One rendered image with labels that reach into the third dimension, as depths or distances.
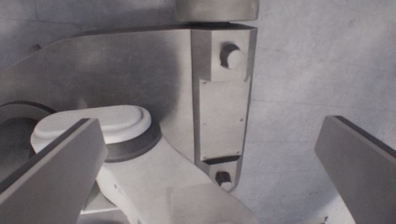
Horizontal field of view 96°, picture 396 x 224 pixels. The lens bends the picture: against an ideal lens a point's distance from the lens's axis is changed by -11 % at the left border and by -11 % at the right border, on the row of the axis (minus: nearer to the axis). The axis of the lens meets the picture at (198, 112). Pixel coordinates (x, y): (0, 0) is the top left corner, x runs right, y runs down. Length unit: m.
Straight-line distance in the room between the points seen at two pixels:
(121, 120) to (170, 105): 0.17
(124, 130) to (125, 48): 0.19
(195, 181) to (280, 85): 0.57
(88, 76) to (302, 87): 0.72
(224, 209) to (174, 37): 0.34
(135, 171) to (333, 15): 0.77
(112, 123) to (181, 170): 0.14
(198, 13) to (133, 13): 0.23
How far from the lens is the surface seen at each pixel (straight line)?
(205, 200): 0.25
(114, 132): 0.35
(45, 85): 0.53
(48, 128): 0.40
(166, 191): 0.29
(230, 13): 0.44
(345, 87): 1.01
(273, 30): 0.72
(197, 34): 0.43
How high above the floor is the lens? 0.61
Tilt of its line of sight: 60 degrees down
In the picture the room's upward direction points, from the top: 158 degrees clockwise
